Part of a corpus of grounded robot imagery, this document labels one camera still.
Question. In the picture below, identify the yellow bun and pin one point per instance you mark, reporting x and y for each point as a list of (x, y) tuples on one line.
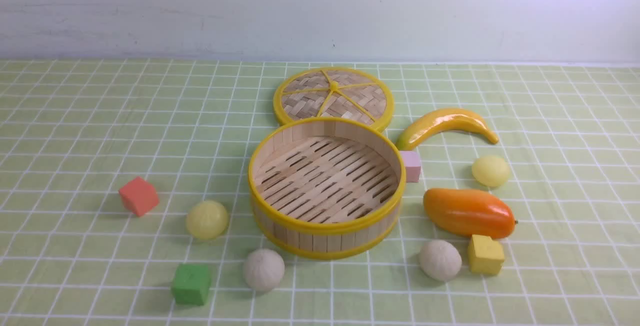
[(491, 170), (206, 220)]

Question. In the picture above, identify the orange toy mango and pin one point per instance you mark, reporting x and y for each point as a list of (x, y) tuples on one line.
[(466, 212)]

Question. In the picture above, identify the pink foam cube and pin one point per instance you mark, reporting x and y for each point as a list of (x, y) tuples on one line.
[(412, 165)]

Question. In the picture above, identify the bamboo steamer tray yellow rim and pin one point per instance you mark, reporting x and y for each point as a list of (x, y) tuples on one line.
[(326, 188)]

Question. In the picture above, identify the woven bamboo steamer lid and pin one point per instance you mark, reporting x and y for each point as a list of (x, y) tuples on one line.
[(334, 92)]

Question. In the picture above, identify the yellow foam cube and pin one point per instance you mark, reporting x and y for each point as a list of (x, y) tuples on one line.
[(485, 255)]

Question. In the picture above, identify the white bun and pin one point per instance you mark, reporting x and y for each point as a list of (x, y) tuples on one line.
[(263, 270), (440, 260)]

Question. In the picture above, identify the red foam cube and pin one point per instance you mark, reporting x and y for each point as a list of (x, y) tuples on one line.
[(138, 196)]

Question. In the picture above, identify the green foam cube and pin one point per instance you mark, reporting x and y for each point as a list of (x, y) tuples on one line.
[(191, 284)]

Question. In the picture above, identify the green checkered tablecloth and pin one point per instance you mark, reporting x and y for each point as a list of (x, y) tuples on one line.
[(75, 131)]

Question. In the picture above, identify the yellow toy banana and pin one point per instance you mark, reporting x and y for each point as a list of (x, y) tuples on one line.
[(444, 120)]

